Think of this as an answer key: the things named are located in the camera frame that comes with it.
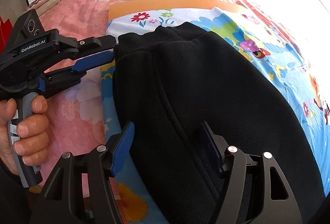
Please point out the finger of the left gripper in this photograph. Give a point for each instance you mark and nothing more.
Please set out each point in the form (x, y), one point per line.
(72, 48)
(54, 82)

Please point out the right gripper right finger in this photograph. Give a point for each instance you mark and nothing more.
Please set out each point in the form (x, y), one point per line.
(255, 189)

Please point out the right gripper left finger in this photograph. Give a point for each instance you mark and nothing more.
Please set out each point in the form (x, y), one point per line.
(78, 189)

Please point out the black pants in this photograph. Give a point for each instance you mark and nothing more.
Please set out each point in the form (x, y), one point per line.
(169, 81)

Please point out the person's left hand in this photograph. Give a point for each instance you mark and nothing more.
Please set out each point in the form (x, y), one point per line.
(33, 143)

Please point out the pink floral bedspread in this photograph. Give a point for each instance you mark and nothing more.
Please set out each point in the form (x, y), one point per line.
(84, 116)

